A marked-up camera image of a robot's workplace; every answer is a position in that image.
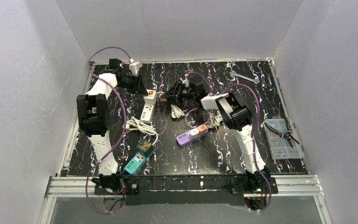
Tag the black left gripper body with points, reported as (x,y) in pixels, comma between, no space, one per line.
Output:
(136,83)

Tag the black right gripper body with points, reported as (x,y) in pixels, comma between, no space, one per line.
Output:
(179,94)

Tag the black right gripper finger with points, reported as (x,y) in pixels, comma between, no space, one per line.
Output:
(175,89)
(172,99)

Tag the purple power strip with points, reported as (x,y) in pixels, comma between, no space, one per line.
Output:
(183,139)

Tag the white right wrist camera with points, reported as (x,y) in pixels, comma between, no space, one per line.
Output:
(184,80)

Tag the silver wrench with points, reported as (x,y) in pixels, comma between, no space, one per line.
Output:
(233,73)

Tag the pink small plug adapter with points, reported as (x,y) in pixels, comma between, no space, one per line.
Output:
(161,99)

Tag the white multi-socket adapter plug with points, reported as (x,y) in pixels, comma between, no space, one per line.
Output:
(150,98)

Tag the clear plastic parts box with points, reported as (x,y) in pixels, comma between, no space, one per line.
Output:
(280,148)

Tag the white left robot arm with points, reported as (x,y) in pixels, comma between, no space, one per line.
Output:
(94,116)

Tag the black pliers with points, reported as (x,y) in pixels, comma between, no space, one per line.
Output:
(288,135)

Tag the green dragon socket cube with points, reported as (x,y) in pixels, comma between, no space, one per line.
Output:
(145,147)

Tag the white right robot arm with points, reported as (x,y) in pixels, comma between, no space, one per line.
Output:
(236,116)

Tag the white power strip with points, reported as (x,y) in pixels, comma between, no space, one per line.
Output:
(147,113)

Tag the small white cube charger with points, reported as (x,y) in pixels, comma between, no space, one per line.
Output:
(193,133)

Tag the teal power strip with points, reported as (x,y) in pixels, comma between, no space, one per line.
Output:
(135,164)

